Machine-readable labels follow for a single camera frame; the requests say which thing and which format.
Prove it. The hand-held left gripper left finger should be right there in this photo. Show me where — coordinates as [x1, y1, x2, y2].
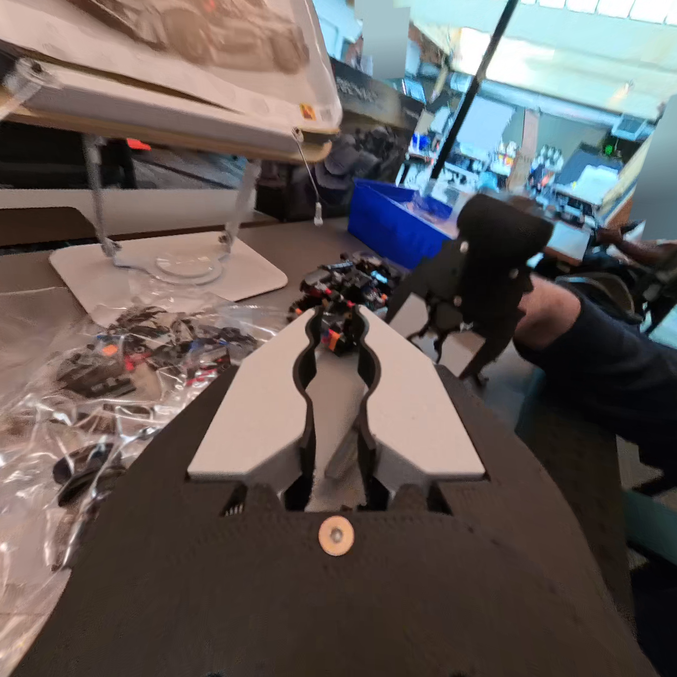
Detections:
[187, 308, 325, 496]

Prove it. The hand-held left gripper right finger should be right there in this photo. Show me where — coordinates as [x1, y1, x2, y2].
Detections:
[354, 305, 487, 491]

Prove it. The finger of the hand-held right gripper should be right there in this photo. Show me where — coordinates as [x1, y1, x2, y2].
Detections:
[446, 322, 491, 372]
[390, 292, 433, 342]

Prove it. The partly built lego car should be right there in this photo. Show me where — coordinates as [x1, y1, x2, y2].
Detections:
[288, 254, 405, 355]

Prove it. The dark lego box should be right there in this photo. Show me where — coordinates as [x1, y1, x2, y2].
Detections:
[315, 58, 424, 204]

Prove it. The person's right hand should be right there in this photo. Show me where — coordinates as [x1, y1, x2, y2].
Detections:
[514, 277, 584, 351]

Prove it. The blue plastic bin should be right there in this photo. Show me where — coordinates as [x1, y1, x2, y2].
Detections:
[347, 179, 466, 270]

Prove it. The black office chair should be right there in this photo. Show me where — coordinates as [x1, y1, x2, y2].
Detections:
[555, 272, 643, 323]

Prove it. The black pole with round disc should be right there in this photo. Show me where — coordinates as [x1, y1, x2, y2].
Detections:
[431, 0, 522, 181]

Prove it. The white wooden book stand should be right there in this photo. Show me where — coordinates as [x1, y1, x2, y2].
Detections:
[0, 55, 343, 328]

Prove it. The clear bag of black parts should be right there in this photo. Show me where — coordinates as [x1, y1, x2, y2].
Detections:
[0, 291, 286, 583]

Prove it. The white flat panel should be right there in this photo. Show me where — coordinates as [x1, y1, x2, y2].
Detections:
[0, 188, 276, 249]

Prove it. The white instruction booklet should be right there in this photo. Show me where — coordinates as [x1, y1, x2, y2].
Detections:
[0, 0, 343, 130]

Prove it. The page holder cord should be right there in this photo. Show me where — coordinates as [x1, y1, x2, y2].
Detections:
[292, 127, 324, 228]

